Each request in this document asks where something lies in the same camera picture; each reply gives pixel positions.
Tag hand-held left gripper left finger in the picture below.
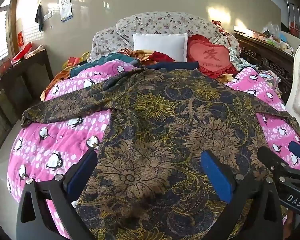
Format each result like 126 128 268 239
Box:
16 149 98 240

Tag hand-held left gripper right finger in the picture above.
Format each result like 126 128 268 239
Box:
201 150 283 240

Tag brown floral patterned garment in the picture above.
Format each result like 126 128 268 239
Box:
21 67 300 240

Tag pink penguin print blanket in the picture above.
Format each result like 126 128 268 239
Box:
6 59 300 240

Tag orange patterned cloth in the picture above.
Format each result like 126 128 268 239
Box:
40 66 77 99

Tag carved dark wooden headboard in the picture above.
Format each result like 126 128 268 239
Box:
234 31 294 103

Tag ruffled floral cushion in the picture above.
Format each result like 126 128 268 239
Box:
226 34 257 72

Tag red bag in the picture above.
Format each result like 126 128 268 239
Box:
64 56 85 68

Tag dark wooden side table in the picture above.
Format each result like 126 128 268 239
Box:
0 47 54 130

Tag teal cloth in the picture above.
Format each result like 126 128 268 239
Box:
70 54 140 77

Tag pile of bags and packets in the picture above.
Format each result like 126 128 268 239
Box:
250 22 297 53

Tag dark blue cloth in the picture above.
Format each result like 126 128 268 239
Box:
140 61 199 73

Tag red heart cushion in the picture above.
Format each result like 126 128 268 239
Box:
186 34 239 78

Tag small floral pillow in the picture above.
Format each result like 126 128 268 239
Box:
91 27 135 62

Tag red flat box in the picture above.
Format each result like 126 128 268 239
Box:
12 42 33 65

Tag red and gold cloth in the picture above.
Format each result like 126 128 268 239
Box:
117 48 177 67

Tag metal railing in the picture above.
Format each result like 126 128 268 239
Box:
281 0 300 37

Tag white square pillow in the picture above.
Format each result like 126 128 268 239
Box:
132 33 188 63

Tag window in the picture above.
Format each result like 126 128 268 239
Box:
0 0 18 68

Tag dark hanging cloth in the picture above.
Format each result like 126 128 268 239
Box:
34 3 45 32

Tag wall poster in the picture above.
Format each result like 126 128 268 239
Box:
59 0 74 23

